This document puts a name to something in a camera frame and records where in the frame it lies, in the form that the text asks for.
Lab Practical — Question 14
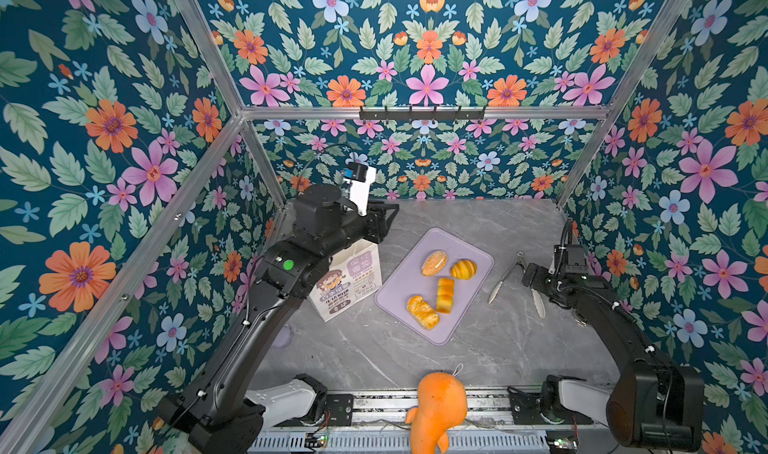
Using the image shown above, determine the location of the lilac plastic tray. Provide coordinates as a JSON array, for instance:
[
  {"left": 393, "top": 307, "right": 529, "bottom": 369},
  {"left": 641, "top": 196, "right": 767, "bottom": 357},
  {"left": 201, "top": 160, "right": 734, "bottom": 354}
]
[{"left": 374, "top": 228, "right": 494, "bottom": 346}]

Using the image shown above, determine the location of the lilac oval pad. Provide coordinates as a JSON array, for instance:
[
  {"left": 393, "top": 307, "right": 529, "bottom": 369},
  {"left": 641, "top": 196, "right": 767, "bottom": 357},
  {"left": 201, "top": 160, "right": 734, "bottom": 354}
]
[{"left": 271, "top": 325, "right": 293, "bottom": 350}]

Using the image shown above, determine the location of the orange plush whale toy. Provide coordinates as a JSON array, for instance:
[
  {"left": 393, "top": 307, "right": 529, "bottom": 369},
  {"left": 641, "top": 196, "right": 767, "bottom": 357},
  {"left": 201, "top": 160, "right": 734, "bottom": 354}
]
[{"left": 405, "top": 372, "right": 468, "bottom": 454}]

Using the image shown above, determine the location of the white printed paper bag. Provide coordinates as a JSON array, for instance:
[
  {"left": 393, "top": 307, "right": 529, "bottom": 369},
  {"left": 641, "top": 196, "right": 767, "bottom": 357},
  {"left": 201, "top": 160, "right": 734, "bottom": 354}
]
[{"left": 309, "top": 240, "right": 383, "bottom": 322}]

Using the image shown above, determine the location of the striped round fake bread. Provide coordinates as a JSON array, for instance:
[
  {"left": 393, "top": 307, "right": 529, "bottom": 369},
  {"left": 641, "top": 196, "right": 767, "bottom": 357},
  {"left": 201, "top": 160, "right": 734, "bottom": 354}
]
[{"left": 450, "top": 259, "right": 478, "bottom": 280}]

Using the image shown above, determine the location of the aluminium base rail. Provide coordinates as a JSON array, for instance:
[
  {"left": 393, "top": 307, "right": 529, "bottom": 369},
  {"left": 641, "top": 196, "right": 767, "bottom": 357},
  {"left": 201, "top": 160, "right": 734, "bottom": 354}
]
[{"left": 249, "top": 386, "right": 619, "bottom": 453}]

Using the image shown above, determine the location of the sesame oval fake bread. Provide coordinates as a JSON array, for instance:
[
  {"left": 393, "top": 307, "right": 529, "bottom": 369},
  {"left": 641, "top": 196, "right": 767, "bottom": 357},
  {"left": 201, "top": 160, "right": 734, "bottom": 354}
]
[{"left": 421, "top": 250, "right": 448, "bottom": 277}]

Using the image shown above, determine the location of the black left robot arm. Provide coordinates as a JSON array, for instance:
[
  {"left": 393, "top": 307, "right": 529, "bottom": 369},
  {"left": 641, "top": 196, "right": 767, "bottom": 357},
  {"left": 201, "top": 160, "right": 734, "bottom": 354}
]
[{"left": 158, "top": 185, "right": 399, "bottom": 453}]

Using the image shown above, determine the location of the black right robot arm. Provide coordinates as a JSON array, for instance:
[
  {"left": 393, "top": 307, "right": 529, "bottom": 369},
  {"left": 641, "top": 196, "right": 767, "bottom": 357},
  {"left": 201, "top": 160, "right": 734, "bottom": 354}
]
[{"left": 522, "top": 220, "right": 705, "bottom": 453}]

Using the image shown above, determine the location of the black hook rail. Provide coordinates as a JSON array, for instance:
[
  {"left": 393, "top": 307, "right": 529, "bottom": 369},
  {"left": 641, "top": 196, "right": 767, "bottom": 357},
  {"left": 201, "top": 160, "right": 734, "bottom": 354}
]
[{"left": 358, "top": 106, "right": 486, "bottom": 123}]

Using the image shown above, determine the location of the segmented loaf fake bread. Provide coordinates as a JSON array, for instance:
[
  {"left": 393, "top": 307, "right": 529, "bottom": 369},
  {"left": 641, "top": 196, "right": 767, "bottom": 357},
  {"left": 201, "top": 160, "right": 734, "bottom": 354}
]
[{"left": 435, "top": 278, "right": 455, "bottom": 314}]

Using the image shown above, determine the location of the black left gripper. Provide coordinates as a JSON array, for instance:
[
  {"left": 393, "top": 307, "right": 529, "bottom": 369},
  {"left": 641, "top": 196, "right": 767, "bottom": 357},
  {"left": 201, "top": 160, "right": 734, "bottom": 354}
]
[{"left": 319, "top": 192, "right": 401, "bottom": 255}]

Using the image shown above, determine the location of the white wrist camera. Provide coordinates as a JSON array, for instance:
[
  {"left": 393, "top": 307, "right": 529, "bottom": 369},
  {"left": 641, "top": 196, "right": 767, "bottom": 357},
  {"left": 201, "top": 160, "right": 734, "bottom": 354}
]
[
  {"left": 344, "top": 162, "right": 377, "bottom": 217},
  {"left": 554, "top": 244, "right": 587, "bottom": 272}
]

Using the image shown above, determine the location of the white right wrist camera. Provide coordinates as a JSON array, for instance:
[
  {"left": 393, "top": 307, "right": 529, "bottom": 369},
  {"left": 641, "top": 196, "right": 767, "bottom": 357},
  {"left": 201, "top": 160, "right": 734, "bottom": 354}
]
[{"left": 554, "top": 244, "right": 587, "bottom": 272}]

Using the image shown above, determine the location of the twisted glazed fake bread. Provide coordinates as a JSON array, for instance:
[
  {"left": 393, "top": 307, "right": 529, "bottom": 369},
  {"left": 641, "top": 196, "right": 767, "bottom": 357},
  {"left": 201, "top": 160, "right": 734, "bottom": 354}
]
[{"left": 406, "top": 296, "right": 440, "bottom": 331}]

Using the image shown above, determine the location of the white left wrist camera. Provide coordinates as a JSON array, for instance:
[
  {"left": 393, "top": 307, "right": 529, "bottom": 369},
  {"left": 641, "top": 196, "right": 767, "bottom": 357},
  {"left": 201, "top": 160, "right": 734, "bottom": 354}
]
[{"left": 344, "top": 162, "right": 377, "bottom": 217}]

